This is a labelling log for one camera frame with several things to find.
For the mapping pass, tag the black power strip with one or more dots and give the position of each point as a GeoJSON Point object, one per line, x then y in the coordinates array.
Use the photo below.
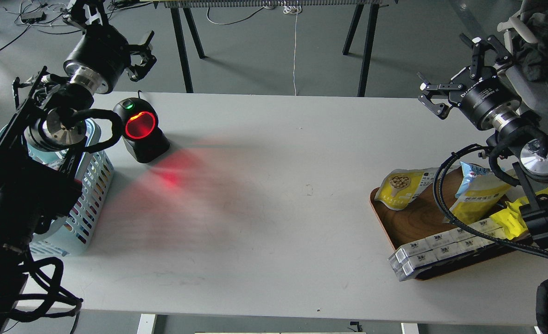
{"type": "Point", "coordinates": [33, 17]}

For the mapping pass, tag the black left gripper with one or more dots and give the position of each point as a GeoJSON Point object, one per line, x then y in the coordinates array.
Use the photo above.
{"type": "Point", "coordinates": [102, 49]}

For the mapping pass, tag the black leg background table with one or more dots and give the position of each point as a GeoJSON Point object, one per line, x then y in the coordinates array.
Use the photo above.
{"type": "Point", "coordinates": [258, 51]}

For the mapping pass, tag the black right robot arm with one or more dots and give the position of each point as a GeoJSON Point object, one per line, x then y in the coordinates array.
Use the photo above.
{"type": "Point", "coordinates": [517, 152]}

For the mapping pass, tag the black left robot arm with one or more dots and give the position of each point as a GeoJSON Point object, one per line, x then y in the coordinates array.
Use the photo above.
{"type": "Point", "coordinates": [41, 149]}

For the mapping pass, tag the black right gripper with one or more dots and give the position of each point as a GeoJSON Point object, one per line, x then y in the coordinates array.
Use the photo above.
{"type": "Point", "coordinates": [476, 90]}

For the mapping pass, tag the brown wooden tray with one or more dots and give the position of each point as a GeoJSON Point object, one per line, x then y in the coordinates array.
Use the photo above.
{"type": "Point", "coordinates": [418, 220]}

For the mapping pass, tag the light blue plastic basket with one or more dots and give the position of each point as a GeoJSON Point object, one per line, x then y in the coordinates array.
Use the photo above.
{"type": "Point", "coordinates": [72, 235]}

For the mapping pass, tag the black barcode scanner red window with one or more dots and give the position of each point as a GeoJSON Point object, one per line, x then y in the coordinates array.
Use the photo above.
{"type": "Point", "coordinates": [140, 130]}

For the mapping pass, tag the yellow cartoon snack bag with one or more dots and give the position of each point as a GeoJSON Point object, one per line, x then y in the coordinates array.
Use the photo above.
{"type": "Point", "coordinates": [510, 218]}

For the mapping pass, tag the yellow blue snack bag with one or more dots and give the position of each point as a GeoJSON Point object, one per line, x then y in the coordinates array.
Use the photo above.
{"type": "Point", "coordinates": [479, 191]}

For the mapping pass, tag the yellow white snack pouch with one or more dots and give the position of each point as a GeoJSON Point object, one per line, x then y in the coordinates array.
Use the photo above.
{"type": "Point", "coordinates": [401, 187]}

